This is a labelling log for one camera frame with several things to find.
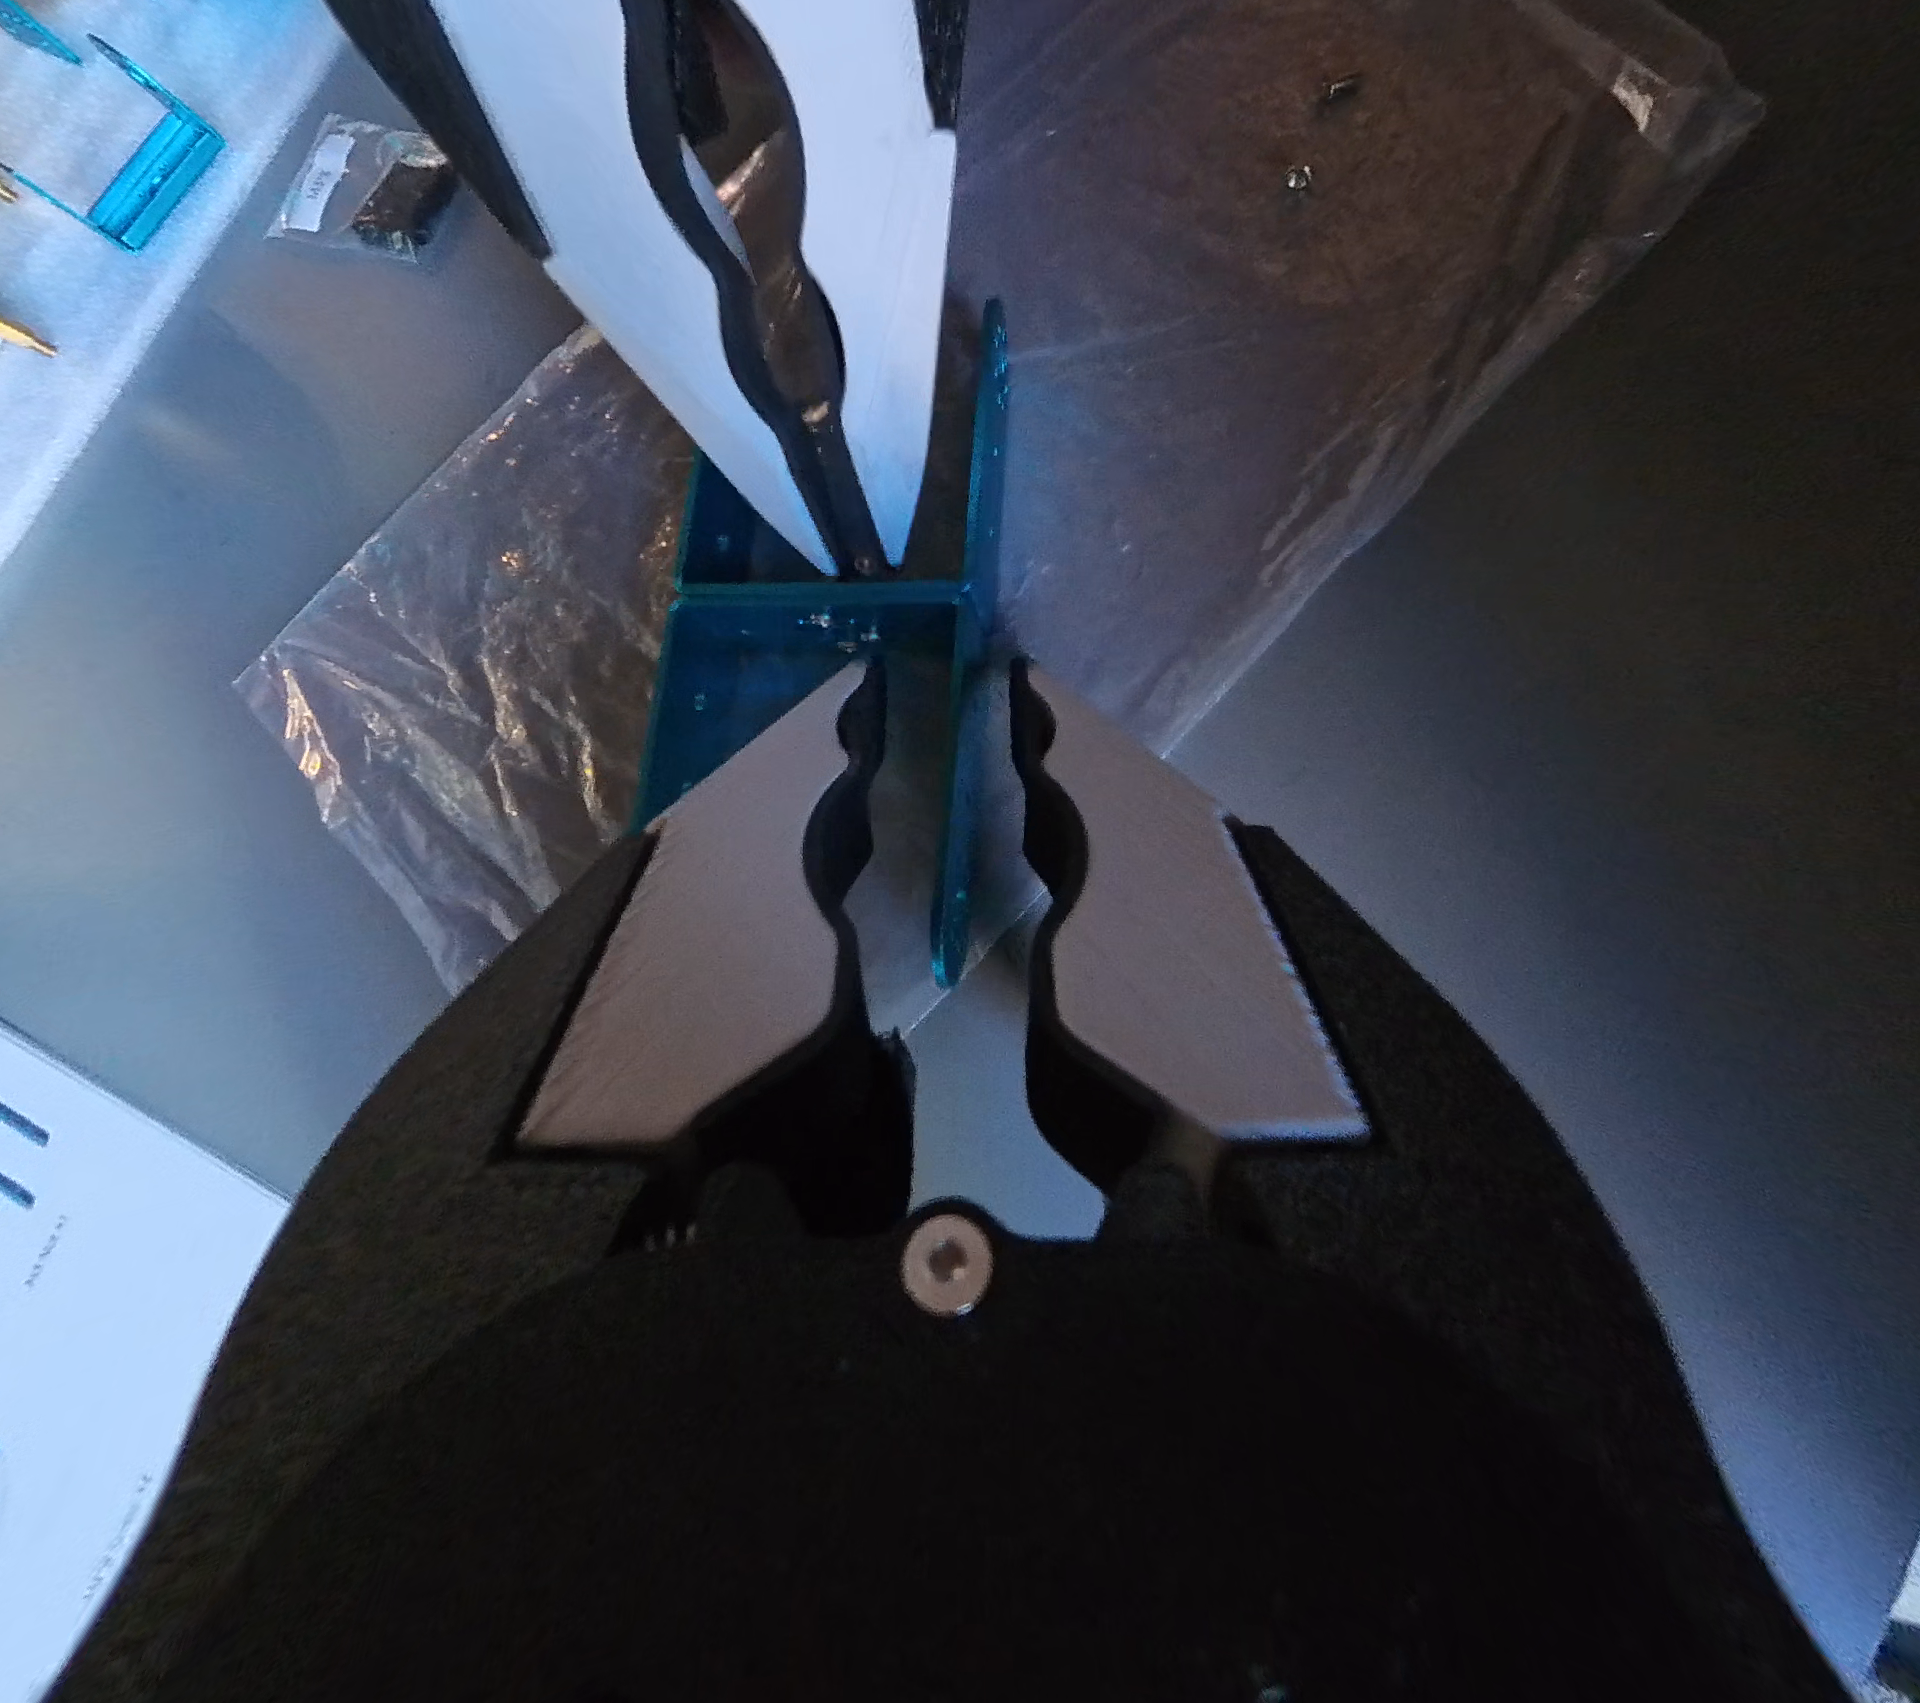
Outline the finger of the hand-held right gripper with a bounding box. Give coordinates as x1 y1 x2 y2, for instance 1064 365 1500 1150
387 0 842 586
694 0 965 574

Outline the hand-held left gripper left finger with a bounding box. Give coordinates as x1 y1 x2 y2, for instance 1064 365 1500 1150
517 658 887 1156

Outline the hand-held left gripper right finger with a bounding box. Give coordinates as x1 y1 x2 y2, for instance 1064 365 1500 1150
1006 658 1380 1150

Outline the blue metal bracket assembly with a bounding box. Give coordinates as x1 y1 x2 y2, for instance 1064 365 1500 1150
626 298 1010 990

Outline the grey desk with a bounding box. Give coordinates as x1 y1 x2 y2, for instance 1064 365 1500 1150
0 0 1920 1703

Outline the pile of small hardware bags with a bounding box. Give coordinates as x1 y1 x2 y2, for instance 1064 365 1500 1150
267 114 466 261

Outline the white foam sheet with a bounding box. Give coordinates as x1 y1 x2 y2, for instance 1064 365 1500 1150
0 0 392 562

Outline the large clear plastic bag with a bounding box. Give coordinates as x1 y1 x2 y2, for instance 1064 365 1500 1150
233 0 1773 996

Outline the white instruction booklet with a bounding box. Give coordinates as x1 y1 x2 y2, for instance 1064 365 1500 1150
0 1017 293 1703

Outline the blue flanged bracket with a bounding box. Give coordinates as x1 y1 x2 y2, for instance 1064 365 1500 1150
75 34 230 256

